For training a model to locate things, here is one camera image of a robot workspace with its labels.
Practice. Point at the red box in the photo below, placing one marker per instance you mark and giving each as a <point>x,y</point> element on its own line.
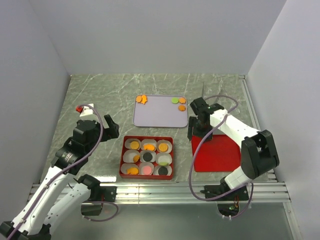
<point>151,177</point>

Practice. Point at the white paper cup bottom right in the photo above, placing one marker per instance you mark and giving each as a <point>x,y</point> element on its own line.
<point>170,170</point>

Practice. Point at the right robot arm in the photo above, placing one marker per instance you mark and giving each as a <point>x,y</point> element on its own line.
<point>258,152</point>

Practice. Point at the white paper cup top middle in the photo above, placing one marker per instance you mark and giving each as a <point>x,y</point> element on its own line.
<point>148,141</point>

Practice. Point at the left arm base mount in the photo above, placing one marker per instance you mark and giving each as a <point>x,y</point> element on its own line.
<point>99,197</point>

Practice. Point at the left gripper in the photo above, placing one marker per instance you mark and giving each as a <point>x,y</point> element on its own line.
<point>112,132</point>

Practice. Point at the white paper cup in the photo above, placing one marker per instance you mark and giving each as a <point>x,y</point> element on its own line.
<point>170,170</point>
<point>153,156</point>
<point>145,164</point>
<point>148,141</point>
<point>170,147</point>
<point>163,157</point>
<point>125,166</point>
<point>129,140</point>
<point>128,155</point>

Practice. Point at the orange dotted round cookie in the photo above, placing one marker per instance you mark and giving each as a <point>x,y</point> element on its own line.
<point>134,145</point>

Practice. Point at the orange swirl cookie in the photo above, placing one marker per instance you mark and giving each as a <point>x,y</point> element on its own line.
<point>136,158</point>

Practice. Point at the white paper cup bottom left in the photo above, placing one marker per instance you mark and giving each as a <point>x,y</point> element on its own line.
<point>125,166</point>

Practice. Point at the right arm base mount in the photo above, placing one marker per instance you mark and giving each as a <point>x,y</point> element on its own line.
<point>229,205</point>

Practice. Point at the black sandwich cookie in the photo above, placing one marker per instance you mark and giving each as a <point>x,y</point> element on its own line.
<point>147,156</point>
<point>163,171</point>

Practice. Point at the red box lid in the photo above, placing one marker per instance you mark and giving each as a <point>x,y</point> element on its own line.
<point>220,154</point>

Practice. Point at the white paper cup top left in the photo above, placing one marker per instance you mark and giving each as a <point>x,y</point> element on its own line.
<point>129,140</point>

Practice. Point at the white paper cup top right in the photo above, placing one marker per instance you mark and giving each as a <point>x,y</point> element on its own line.
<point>170,147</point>

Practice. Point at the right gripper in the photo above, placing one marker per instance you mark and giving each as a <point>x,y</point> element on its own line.
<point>192,121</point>

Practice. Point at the lavender tray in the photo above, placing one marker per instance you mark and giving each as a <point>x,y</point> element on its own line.
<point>160,112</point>

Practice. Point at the orange round sandwich cookie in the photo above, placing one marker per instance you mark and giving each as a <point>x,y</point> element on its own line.
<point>163,147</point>

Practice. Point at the pink macaron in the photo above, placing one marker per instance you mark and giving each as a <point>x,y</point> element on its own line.
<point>147,170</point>

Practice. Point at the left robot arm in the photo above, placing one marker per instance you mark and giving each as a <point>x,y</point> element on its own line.
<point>44,211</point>

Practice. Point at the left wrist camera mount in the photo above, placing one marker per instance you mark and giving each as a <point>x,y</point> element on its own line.
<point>86,113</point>

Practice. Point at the white paper cup middle right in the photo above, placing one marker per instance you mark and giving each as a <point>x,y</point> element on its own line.
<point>163,157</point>

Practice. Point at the orange fish cookie corner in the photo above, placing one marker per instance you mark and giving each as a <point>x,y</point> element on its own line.
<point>144,99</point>

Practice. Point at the white paper cup middle left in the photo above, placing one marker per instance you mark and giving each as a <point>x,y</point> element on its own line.
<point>128,155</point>

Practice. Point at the white paper cup bottom middle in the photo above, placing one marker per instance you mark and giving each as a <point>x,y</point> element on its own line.
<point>145,164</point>

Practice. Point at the metal tongs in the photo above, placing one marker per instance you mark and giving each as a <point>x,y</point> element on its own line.
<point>203,90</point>

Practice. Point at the white paper cup centre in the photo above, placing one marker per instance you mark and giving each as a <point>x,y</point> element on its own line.
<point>153,156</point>

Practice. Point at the brown chip cookie right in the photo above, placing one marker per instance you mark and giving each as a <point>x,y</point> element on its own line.
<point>182,108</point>

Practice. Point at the small orange flower cookie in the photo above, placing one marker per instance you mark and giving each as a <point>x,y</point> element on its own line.
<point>182,100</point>

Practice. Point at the aluminium rail frame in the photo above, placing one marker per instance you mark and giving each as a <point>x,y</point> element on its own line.
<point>114,94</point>

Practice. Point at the orange fish cookie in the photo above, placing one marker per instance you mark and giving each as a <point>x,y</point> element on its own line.
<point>132,171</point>
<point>149,147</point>

